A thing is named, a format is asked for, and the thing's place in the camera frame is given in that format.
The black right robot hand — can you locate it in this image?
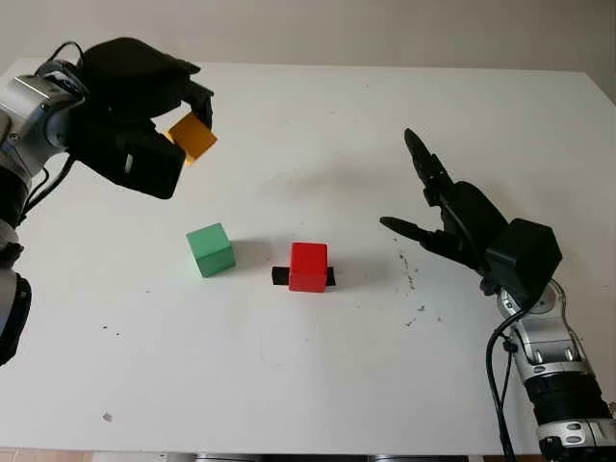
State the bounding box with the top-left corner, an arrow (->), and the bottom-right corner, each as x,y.
378,127 -> 511,291

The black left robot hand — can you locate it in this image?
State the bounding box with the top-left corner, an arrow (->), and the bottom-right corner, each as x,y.
79,37 -> 216,145

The yellow wooden block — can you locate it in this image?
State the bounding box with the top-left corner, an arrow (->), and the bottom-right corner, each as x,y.
163,113 -> 218,168

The red wooden block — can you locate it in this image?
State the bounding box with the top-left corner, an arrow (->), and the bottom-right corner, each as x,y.
288,242 -> 329,294

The green wooden block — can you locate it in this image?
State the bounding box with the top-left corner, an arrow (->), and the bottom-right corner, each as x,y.
186,222 -> 236,279

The black tape strip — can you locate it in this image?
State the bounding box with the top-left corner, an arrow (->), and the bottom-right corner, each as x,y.
270,265 -> 337,288

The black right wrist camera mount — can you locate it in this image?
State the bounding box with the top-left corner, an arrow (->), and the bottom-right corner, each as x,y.
483,218 -> 563,309

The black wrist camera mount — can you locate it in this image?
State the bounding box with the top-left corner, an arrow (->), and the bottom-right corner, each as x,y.
71,119 -> 187,200
483,218 -> 563,309

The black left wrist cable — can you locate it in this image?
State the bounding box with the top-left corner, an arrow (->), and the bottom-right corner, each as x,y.
18,40 -> 86,222

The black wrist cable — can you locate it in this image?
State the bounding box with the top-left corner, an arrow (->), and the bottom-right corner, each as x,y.
18,40 -> 86,222
484,307 -> 524,456

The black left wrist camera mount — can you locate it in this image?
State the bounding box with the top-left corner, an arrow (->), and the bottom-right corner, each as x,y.
71,119 -> 187,200

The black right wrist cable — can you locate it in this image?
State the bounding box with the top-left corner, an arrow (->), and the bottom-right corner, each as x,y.
484,307 -> 524,456

